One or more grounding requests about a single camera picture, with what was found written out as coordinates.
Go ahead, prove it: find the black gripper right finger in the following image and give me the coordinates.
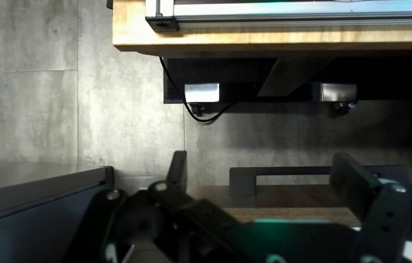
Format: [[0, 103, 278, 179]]
[[329, 152, 412, 230]]

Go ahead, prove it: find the black cable under cart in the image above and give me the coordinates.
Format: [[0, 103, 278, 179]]
[[159, 55, 240, 124]]

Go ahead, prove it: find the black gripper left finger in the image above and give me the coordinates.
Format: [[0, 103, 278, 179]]
[[167, 150, 187, 189]]

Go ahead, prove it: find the black drawer handle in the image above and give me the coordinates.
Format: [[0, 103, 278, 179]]
[[230, 165, 411, 195]]

